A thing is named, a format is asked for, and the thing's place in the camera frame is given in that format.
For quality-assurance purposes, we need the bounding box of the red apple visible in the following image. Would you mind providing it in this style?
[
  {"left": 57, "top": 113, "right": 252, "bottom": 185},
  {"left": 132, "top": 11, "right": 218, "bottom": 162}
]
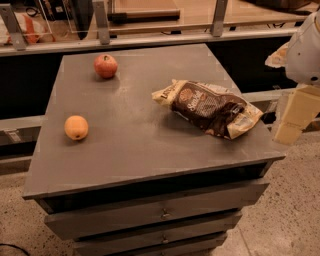
[{"left": 94, "top": 54, "right": 118, "bottom": 79}]

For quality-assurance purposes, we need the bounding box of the grey drawer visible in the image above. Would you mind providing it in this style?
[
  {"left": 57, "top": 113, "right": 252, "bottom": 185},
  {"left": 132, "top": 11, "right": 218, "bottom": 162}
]
[
  {"left": 45, "top": 179, "right": 268, "bottom": 240},
  {"left": 75, "top": 211, "right": 242, "bottom": 256},
  {"left": 113, "top": 232, "right": 227, "bottom": 256}
]

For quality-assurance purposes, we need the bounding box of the middle grey drawer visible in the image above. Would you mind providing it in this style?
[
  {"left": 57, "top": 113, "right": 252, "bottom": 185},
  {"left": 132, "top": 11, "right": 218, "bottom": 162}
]
[{"left": 75, "top": 211, "right": 242, "bottom": 256}]

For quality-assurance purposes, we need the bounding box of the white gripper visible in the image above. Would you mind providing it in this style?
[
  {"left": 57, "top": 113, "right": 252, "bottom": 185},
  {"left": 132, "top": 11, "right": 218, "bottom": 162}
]
[{"left": 265, "top": 11, "right": 320, "bottom": 145}]

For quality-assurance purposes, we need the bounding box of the brown sea salt chip bag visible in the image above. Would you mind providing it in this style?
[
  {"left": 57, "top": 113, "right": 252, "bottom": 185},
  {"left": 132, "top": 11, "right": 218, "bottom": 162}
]
[{"left": 152, "top": 80, "right": 263, "bottom": 140}]

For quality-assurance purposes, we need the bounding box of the orange white bag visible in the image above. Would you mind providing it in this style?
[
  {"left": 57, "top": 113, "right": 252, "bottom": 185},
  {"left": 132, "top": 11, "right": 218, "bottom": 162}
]
[{"left": 0, "top": 13, "right": 55, "bottom": 45}]

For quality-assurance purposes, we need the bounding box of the metal railing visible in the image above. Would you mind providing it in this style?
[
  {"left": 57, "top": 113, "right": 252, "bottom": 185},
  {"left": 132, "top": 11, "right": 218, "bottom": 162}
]
[{"left": 0, "top": 0, "right": 320, "bottom": 57}]

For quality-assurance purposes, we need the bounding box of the black wooden bar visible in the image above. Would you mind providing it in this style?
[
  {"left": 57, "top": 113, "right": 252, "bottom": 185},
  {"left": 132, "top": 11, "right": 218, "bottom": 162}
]
[{"left": 108, "top": 9, "right": 180, "bottom": 24}]

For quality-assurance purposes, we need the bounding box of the orange fruit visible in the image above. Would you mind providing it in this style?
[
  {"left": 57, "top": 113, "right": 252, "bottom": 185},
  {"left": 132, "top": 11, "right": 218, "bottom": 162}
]
[{"left": 64, "top": 115, "right": 89, "bottom": 141}]

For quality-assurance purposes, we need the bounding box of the black floor cable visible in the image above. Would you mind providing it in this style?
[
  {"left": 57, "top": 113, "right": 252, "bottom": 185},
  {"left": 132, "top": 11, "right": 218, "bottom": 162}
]
[{"left": 0, "top": 243, "right": 32, "bottom": 256}]

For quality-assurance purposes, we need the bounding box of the grey drawer cabinet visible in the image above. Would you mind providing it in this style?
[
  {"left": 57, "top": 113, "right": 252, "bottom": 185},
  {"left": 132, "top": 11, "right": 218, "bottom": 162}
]
[{"left": 22, "top": 43, "right": 287, "bottom": 256}]

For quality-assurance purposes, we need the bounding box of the top grey drawer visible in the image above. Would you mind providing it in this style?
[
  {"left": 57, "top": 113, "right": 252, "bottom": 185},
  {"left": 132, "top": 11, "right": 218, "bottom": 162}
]
[{"left": 45, "top": 179, "right": 268, "bottom": 240}]

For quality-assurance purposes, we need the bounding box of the bottom grey drawer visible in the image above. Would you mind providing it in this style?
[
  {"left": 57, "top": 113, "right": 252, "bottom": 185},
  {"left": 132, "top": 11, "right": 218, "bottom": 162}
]
[{"left": 113, "top": 232, "right": 227, "bottom": 256}]

